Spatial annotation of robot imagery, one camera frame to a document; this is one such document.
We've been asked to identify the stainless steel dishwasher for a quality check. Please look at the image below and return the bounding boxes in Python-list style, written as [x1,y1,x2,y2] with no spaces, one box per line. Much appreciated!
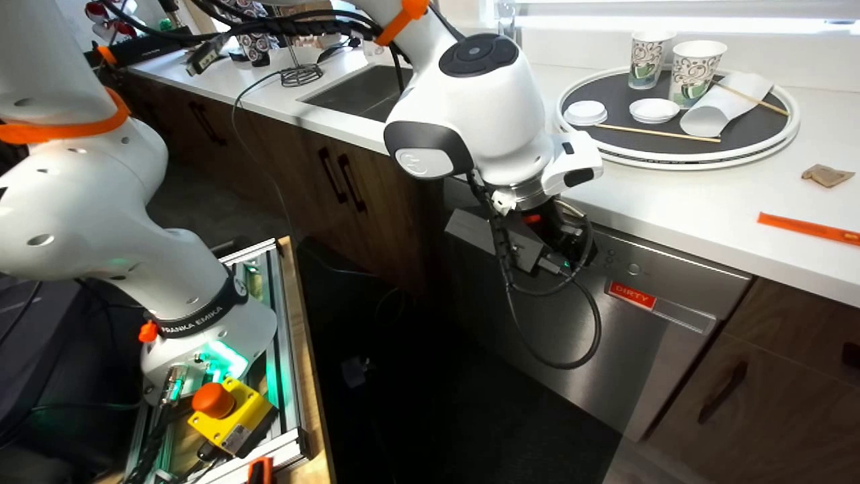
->
[435,179,754,442]

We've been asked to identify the dishwasher door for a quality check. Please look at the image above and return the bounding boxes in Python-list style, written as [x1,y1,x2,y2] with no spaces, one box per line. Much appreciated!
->
[440,222,754,442]

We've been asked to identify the red sign magnet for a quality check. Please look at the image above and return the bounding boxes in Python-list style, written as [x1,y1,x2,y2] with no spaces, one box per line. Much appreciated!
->
[607,280,658,311]

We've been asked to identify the white cup lid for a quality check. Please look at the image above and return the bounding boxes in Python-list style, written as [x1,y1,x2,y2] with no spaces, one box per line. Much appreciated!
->
[562,100,609,127]
[629,97,681,125]

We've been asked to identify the wooden stir stick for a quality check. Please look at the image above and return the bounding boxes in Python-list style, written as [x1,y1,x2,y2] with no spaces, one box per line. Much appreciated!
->
[712,81,791,117]
[594,122,722,144]

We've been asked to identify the patterned paper cup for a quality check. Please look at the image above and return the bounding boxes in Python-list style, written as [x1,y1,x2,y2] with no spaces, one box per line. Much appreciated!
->
[628,30,677,91]
[669,40,728,110]

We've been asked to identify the white paper sleeve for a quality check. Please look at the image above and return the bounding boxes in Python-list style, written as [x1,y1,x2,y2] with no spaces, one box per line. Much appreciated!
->
[679,71,775,138]

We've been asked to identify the round black white tray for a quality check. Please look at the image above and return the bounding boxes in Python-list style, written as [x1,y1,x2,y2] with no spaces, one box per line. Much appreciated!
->
[554,65,801,171]

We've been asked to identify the tap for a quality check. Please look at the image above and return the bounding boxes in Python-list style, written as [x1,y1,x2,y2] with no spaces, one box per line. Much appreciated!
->
[499,0,523,42]

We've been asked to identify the orange strip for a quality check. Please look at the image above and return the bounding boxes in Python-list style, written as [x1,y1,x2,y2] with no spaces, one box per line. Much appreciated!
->
[757,211,860,247]

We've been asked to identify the wooden drawer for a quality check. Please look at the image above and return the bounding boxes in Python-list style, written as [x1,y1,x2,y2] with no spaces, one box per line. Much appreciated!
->
[722,278,860,389]

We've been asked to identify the steel sink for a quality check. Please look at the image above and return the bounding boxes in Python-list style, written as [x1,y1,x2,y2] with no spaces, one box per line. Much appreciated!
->
[298,64,415,124]

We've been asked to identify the window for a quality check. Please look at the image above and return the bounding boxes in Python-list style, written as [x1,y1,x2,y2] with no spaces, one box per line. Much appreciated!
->
[494,0,860,34]

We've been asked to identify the brown crumpled packet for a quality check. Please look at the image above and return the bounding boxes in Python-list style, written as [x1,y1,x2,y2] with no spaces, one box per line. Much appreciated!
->
[801,163,856,188]

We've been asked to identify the wooden cabinet door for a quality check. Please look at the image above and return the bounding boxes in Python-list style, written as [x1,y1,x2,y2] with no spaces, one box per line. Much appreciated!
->
[644,332,860,484]

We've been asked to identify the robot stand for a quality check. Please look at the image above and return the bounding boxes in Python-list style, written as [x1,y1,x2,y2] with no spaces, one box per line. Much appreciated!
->
[124,235,337,484]

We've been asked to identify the patterned mug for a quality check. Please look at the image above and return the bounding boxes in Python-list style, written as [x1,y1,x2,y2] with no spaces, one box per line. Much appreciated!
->
[236,28,279,68]

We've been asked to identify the yellow emergency stop box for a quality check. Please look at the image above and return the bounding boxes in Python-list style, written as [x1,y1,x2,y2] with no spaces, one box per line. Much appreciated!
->
[187,376,280,459]

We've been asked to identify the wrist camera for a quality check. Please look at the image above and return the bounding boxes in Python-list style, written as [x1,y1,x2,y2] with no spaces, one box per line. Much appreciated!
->
[444,208,546,274]

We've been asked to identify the black cabinet door handle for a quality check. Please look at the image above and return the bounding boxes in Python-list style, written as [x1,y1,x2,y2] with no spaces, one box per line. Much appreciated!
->
[337,154,368,214]
[189,100,227,147]
[696,360,750,426]
[317,146,348,204]

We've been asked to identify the wire mug stand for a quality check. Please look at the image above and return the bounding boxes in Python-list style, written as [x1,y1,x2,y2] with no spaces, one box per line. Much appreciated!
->
[277,26,325,88]

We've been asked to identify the black cable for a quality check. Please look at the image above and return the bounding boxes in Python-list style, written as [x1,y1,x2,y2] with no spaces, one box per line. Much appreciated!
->
[230,69,298,236]

